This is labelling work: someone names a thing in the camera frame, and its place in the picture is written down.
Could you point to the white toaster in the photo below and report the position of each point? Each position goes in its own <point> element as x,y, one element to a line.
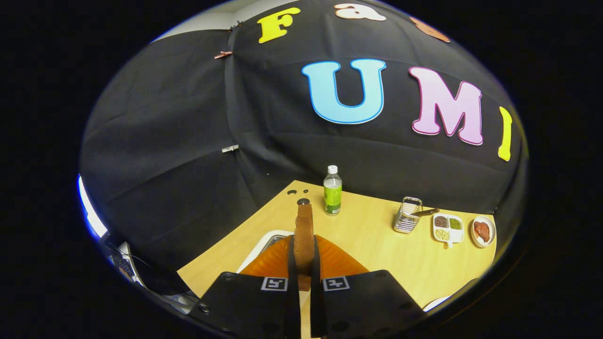
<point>268,237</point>

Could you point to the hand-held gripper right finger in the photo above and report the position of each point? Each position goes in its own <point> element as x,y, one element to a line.
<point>314,268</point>

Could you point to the pink cloth clip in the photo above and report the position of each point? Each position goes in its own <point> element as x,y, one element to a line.
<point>223,54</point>

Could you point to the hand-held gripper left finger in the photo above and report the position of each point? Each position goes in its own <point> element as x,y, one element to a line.
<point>293,263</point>

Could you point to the black backdrop cloth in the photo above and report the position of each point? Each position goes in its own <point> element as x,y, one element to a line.
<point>188,165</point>

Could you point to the toasted bread slice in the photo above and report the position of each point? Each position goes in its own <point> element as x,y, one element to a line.
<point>304,240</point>

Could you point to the brown meat piece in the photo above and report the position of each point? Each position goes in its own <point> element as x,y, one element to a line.
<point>482,230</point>

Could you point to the white divided grain dish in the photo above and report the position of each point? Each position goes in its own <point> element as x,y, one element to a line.
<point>456,236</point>

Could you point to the white cloth clip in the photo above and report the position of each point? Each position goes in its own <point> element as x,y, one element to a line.
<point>230,148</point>

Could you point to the light green plate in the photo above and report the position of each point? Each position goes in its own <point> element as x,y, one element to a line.
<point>435,303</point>

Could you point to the round white plate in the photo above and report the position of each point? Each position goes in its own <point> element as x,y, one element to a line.
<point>492,235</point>

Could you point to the green label plastic bottle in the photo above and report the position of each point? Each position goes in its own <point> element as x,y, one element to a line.
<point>332,197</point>

